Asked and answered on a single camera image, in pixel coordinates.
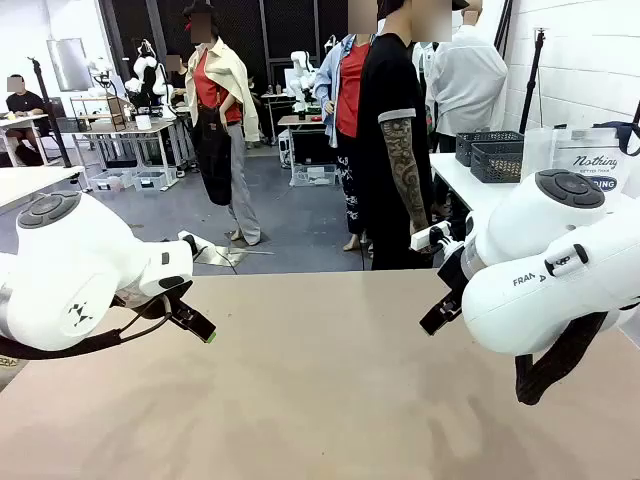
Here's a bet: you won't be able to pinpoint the person's right hand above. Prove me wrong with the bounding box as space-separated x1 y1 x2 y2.
409 219 437 254

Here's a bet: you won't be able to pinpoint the person in white shirt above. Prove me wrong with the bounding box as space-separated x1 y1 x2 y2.
413 0 510 154

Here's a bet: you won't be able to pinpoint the mannequin with cream jacket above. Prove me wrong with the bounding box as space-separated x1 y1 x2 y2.
183 0 264 247

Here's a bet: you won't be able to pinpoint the small background table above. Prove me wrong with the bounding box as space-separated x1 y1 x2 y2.
277 113 327 166

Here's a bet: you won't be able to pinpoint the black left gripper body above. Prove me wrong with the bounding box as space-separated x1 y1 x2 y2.
111 280 195 321

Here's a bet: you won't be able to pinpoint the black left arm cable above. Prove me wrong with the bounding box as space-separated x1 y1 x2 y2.
0 295 174 362

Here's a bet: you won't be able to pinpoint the clear plastic container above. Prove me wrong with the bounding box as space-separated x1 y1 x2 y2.
521 126 559 177

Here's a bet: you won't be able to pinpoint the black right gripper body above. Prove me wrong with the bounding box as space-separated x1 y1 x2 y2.
436 247 471 302

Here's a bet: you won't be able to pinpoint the clear shopping bag navy handles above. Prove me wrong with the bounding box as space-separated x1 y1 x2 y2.
553 121 640 204

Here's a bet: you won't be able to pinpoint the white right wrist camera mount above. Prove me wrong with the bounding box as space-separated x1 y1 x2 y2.
409 223 461 257

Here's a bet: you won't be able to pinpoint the clear storage bin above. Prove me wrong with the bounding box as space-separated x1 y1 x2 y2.
89 169 137 193
291 163 339 188
132 169 179 193

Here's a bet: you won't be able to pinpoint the metal mannequin base plate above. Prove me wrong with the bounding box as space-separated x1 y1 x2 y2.
193 243 277 267

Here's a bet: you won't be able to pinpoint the white side table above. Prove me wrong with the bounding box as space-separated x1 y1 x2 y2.
428 151 531 216
0 164 87 214

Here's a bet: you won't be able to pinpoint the grey whiteboard panel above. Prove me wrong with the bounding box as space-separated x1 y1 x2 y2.
46 37 95 94

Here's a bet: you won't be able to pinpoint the wooden shelf box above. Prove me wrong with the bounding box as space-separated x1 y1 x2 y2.
106 94 134 133

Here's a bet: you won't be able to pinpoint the seated person in black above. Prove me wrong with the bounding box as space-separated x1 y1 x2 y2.
5 74 53 168

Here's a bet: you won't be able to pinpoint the standing person in dark clothes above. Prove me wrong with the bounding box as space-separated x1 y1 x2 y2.
165 54 190 109

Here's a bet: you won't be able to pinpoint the mannequin with blue shirt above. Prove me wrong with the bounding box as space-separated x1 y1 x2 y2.
313 33 375 253

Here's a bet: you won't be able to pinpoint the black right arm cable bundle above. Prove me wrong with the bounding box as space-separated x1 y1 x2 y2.
514 310 610 407

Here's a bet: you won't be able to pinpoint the black tripod stand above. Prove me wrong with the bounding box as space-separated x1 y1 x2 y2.
518 27 548 135
26 56 74 169

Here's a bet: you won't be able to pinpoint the tattooed right forearm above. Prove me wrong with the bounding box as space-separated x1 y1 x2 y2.
380 117 431 232

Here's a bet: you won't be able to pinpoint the person in black t-shirt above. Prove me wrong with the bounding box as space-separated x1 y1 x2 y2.
356 0 437 272

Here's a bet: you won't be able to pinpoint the background work table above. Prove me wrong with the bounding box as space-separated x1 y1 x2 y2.
69 115 187 191

